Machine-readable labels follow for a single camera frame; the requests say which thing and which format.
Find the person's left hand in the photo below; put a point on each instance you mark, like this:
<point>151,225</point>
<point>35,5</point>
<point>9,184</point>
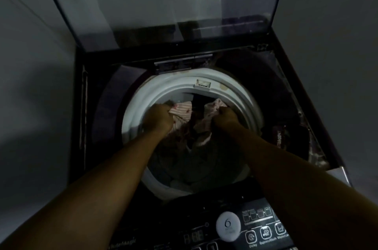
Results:
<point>159,118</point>

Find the person's right hand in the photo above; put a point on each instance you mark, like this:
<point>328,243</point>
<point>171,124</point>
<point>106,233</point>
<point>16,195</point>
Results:
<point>227,119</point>

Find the person's right fingers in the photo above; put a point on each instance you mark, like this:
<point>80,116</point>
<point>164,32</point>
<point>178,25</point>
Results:
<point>217,119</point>

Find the person's left fingers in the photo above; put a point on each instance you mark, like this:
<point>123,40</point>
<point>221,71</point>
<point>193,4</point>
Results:
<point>170,112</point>

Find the pink striped garment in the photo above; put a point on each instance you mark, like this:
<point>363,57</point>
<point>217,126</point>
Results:
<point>196,122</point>

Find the person's left forearm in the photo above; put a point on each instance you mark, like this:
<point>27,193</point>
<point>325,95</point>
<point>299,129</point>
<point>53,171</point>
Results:
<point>82,187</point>

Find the person's right forearm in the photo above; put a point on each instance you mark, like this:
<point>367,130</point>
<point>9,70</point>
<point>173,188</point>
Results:
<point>298,187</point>

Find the white washing machine drum rim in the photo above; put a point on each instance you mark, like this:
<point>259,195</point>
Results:
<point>183,87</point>

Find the dark top-load washing machine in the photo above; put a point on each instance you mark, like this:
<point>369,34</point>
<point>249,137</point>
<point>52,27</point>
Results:
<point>195,146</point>

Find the dark clothes in drum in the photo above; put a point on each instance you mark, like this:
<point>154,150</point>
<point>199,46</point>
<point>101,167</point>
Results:
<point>189,161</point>

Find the round white sticker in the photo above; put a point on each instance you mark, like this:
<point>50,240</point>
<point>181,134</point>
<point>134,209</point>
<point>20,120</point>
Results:
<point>228,225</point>

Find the glass washing machine lid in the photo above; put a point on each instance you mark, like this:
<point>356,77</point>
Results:
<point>165,1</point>

